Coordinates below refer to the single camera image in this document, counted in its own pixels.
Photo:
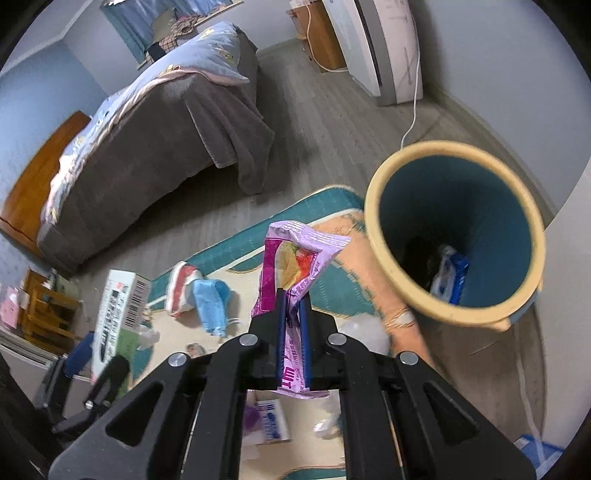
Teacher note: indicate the white air purifier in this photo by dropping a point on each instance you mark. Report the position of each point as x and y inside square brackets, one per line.
[392, 46]

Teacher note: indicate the wooden bed headboard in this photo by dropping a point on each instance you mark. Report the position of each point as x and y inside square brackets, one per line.
[41, 170]

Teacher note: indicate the pale green bag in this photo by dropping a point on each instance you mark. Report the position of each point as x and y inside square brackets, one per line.
[64, 288]

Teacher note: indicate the plaid clothes pile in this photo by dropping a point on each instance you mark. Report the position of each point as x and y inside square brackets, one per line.
[178, 27]

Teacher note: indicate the white low shelf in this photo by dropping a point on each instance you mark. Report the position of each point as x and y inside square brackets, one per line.
[23, 348]

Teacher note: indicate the red floral bag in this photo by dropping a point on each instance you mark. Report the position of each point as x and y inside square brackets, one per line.
[182, 286]

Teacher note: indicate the teal bin with yellow rim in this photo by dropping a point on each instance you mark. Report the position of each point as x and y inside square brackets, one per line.
[461, 207]

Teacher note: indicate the white furniture panel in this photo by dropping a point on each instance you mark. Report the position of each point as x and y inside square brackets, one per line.
[568, 323]

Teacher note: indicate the small white blue packet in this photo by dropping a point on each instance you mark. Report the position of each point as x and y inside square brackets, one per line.
[272, 420]

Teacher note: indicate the blue and white packet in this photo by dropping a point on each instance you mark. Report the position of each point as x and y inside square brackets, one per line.
[450, 277]

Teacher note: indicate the white and green carton box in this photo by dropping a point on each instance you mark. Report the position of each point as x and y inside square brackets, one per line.
[115, 300]

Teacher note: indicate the wooden cabinet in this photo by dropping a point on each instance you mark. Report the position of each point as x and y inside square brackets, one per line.
[323, 37]

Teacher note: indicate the purple snack wrapper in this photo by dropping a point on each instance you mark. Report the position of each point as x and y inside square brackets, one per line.
[286, 258]

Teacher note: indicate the patterned teal rug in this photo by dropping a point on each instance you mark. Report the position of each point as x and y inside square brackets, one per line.
[332, 203]

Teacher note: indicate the wooden chair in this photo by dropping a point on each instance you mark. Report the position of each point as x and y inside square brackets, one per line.
[46, 314]

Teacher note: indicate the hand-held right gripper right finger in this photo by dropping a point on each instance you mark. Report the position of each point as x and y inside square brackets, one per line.
[305, 341]

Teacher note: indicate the blue face mask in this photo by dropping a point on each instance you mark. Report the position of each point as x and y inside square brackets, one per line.
[207, 300]

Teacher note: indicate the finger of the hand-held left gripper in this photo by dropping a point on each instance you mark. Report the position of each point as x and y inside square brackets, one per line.
[78, 355]
[111, 374]

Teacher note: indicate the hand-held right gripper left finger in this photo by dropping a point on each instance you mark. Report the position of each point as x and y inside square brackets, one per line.
[280, 341]

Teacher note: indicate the blue curtain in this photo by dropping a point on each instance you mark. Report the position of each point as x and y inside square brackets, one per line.
[129, 27]

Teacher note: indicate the bed with grey blanket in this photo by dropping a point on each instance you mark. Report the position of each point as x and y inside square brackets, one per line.
[152, 152]

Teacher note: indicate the blue printed quilt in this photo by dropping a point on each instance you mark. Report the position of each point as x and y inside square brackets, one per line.
[203, 50]

